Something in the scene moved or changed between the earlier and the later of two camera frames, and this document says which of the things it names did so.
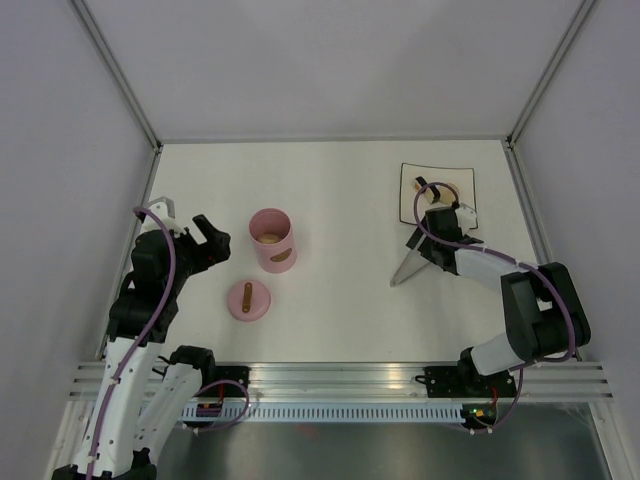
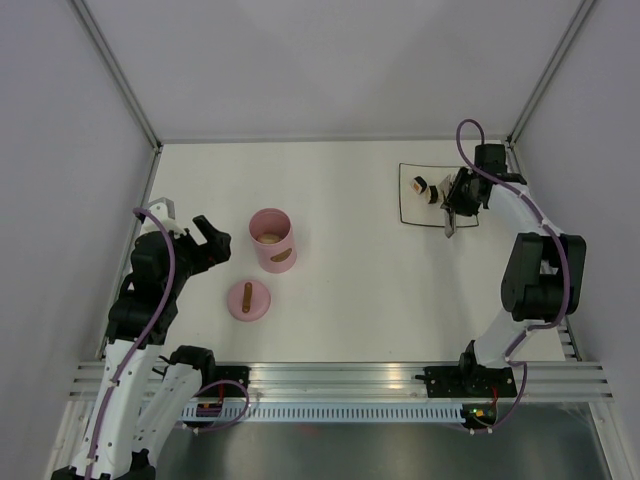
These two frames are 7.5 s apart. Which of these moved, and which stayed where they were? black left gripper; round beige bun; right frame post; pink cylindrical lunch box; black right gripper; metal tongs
Moved: metal tongs; black right gripper
Stayed: round beige bun; right frame post; black left gripper; pink cylindrical lunch box
